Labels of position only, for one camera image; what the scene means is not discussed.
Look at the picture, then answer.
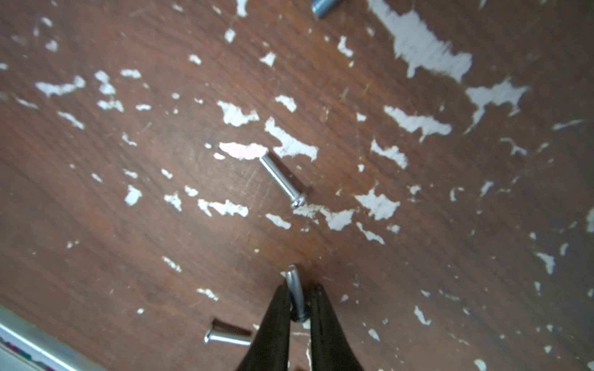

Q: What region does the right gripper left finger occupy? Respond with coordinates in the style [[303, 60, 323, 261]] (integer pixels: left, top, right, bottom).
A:
[[237, 284, 292, 371]]

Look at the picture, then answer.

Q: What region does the silver pan head screw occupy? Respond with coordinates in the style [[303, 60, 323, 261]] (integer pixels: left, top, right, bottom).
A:
[[311, 0, 341, 19]]

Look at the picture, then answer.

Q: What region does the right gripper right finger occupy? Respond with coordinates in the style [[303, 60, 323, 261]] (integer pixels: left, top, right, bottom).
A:
[[310, 284, 363, 370]]

